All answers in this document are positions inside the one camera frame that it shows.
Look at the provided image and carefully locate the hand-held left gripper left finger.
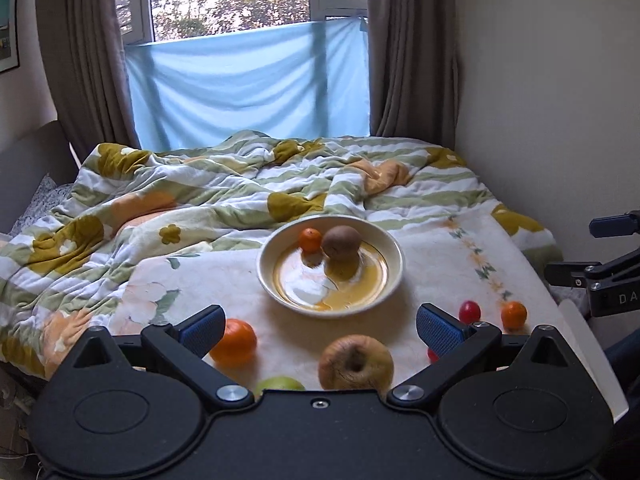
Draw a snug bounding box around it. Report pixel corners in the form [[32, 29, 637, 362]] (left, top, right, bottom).
[[60, 304, 255, 414]]

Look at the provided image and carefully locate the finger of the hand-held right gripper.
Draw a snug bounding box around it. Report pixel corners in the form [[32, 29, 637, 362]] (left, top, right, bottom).
[[588, 212, 640, 239], [544, 261, 605, 290]]

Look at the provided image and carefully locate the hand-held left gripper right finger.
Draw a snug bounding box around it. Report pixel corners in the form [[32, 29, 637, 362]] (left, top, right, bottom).
[[386, 303, 581, 411]]

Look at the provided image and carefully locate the large orange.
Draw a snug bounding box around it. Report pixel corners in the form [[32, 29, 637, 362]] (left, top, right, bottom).
[[209, 318, 258, 367]]

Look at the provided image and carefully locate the medium orange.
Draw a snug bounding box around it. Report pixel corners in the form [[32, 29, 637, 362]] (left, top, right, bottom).
[[501, 301, 528, 331]]

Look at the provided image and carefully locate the cream ceramic bowl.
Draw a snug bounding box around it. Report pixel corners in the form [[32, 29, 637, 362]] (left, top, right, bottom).
[[256, 215, 405, 317]]

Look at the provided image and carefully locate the wrinkled brown apple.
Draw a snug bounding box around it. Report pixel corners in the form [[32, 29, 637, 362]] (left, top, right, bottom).
[[318, 335, 395, 392]]

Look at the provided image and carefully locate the green apple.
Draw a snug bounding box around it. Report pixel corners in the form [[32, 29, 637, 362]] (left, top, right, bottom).
[[255, 376, 306, 401]]

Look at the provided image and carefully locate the dark blue cloth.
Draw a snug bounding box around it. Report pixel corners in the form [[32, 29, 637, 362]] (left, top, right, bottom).
[[602, 332, 640, 401]]

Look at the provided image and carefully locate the cream floral tablecloth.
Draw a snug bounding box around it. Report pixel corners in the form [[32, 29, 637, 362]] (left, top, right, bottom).
[[107, 207, 576, 397]]

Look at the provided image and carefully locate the brown kiwi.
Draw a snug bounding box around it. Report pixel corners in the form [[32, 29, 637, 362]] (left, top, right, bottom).
[[321, 225, 362, 262]]

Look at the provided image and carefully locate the small tangerine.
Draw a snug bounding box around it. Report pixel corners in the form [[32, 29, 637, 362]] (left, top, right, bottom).
[[299, 228, 324, 254]]

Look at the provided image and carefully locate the floral green striped blanket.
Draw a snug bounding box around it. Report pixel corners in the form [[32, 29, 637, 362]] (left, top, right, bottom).
[[0, 130, 558, 381]]

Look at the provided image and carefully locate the speckled grey pillow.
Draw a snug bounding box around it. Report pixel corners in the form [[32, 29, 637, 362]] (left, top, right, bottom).
[[10, 174, 76, 236]]

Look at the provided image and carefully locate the light blue window cloth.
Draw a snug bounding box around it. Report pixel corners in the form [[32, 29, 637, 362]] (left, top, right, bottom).
[[124, 16, 371, 151]]

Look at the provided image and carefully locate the grey bed headboard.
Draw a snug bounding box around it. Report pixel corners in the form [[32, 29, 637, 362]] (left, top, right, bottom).
[[0, 120, 81, 235]]

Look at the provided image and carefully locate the brown curtain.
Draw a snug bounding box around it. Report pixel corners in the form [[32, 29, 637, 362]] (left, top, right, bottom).
[[35, 0, 142, 161], [366, 0, 461, 150]]

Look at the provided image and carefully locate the framed wall picture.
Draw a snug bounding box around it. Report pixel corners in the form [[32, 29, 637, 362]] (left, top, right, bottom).
[[0, 0, 20, 76]]

